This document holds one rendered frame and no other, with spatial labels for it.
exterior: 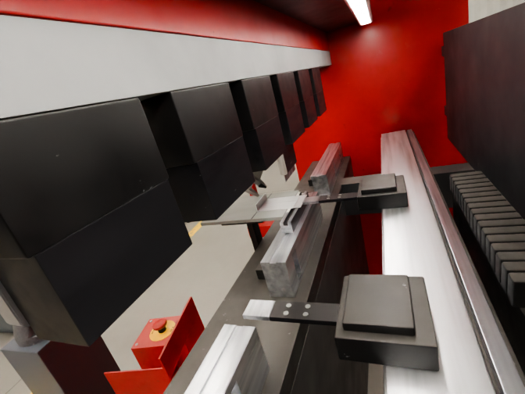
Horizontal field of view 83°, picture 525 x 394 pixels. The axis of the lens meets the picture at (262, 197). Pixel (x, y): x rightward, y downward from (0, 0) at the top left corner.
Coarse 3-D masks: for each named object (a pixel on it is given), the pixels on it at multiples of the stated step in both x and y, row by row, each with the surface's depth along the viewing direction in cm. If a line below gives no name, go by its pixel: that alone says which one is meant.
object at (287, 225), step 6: (300, 192) 90; (306, 192) 89; (294, 210) 79; (300, 210) 81; (288, 216) 78; (294, 216) 76; (300, 216) 81; (282, 222) 74; (288, 222) 73; (294, 222) 75; (282, 228) 75; (288, 228) 74; (294, 228) 75
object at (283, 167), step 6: (288, 150) 79; (294, 150) 83; (282, 156) 75; (288, 156) 78; (294, 156) 83; (282, 162) 75; (288, 162) 78; (294, 162) 82; (282, 168) 76; (288, 168) 77; (294, 168) 85; (282, 174) 77; (288, 174) 80
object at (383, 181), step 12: (360, 180) 81; (372, 180) 75; (384, 180) 73; (396, 180) 74; (360, 192) 73; (372, 192) 71; (384, 192) 69; (396, 192) 68; (360, 204) 71; (372, 204) 70; (384, 204) 69; (396, 204) 68; (408, 204) 68
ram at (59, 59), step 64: (0, 0) 19; (64, 0) 23; (128, 0) 29; (192, 0) 39; (0, 64) 18; (64, 64) 22; (128, 64) 28; (192, 64) 37; (256, 64) 57; (320, 64) 117
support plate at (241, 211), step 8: (280, 192) 95; (288, 192) 93; (296, 192) 91; (240, 200) 98; (248, 200) 95; (256, 200) 94; (232, 208) 93; (240, 208) 91; (248, 208) 89; (224, 216) 88; (232, 216) 86; (240, 216) 85; (248, 216) 83; (256, 216) 82; (264, 216) 80; (272, 216) 79; (280, 216) 78; (208, 224) 87; (216, 224) 86
